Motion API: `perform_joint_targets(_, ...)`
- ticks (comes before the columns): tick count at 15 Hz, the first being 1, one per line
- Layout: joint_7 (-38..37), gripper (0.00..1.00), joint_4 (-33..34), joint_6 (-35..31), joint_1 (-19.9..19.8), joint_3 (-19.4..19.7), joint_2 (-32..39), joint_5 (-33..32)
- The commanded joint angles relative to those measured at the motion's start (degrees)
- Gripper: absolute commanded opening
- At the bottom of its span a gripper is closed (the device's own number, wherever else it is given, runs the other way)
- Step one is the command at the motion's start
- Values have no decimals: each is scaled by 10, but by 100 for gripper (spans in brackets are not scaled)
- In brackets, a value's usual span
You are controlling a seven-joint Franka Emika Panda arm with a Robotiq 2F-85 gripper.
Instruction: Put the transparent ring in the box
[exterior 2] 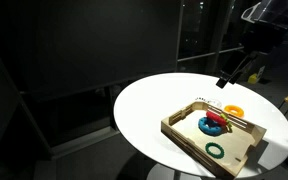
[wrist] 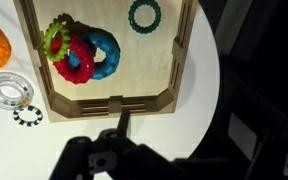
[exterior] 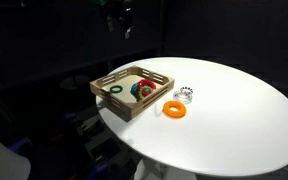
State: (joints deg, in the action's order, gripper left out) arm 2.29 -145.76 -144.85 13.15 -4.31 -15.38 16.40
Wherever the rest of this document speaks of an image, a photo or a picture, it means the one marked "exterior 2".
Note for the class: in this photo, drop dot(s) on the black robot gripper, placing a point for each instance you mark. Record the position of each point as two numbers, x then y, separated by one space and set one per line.
259 38

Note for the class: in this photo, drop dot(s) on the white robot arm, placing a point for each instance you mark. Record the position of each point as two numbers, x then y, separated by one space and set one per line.
277 11

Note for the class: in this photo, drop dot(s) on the wooden slatted tray box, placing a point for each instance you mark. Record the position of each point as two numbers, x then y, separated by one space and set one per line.
187 129

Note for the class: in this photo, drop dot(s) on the small yellow object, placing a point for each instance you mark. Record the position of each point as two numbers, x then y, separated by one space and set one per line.
252 79

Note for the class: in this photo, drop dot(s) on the metal window frame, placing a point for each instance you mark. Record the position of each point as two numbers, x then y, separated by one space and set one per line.
179 33

